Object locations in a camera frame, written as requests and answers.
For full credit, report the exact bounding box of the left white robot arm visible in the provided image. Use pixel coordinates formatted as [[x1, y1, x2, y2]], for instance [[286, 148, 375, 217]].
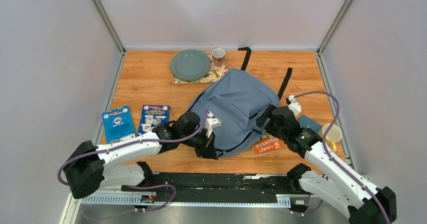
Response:
[[57, 111, 222, 199]]

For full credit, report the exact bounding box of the dark blue treehouse book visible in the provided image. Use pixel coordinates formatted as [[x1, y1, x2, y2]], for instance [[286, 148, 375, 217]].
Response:
[[137, 105, 171, 134]]

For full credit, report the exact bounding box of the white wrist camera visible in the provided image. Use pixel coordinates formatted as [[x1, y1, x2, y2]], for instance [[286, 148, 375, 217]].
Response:
[[204, 117, 222, 138], [286, 95, 302, 117]]

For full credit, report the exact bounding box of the light blue treehouse book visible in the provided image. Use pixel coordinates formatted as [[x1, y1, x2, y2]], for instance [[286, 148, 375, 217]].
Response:
[[101, 105, 136, 143]]

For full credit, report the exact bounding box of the orange treehouse book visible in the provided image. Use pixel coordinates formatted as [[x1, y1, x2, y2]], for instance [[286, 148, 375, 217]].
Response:
[[252, 133, 285, 157]]

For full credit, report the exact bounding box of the green ceramic plate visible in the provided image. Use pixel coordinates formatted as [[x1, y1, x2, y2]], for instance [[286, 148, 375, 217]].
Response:
[[170, 49, 211, 81]]

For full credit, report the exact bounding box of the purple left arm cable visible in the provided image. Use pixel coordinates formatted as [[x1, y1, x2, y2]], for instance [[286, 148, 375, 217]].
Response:
[[57, 109, 211, 213]]

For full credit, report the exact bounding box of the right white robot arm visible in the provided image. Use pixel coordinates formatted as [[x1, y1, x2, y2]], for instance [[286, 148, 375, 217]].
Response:
[[256, 105, 397, 223]]

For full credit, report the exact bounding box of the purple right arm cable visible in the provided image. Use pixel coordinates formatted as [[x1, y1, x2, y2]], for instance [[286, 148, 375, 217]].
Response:
[[293, 91, 391, 224]]

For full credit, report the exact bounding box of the floral placemat tray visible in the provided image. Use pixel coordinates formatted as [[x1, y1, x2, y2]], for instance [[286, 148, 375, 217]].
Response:
[[172, 50, 228, 85]]

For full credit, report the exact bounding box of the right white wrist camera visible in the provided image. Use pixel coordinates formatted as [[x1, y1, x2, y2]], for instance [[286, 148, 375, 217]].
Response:
[[286, 95, 302, 117]]

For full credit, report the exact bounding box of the blue-grey backpack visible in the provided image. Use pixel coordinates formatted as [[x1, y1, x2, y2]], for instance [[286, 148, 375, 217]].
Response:
[[188, 47, 293, 159]]

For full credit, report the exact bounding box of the pink patterned mug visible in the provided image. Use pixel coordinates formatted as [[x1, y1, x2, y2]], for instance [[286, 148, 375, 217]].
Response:
[[211, 48, 227, 67]]

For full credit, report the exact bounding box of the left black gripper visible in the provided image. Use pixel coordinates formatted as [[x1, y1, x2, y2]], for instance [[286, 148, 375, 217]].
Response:
[[180, 128, 219, 161]]

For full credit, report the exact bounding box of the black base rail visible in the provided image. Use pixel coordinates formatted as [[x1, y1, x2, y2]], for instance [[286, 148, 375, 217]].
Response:
[[135, 162, 312, 212]]

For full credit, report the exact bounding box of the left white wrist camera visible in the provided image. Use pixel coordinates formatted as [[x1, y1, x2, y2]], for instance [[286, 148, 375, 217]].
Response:
[[204, 117, 222, 138]]

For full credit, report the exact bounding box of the teal wallet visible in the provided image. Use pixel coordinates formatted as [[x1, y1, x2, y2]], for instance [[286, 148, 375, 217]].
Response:
[[298, 115, 322, 133]]

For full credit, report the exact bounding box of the yellow mug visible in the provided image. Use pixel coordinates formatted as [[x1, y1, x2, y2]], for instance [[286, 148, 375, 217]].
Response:
[[319, 123, 342, 152]]

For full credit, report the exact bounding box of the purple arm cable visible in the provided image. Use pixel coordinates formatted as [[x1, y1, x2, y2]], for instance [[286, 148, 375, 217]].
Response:
[[57, 109, 211, 213], [293, 91, 391, 224]]

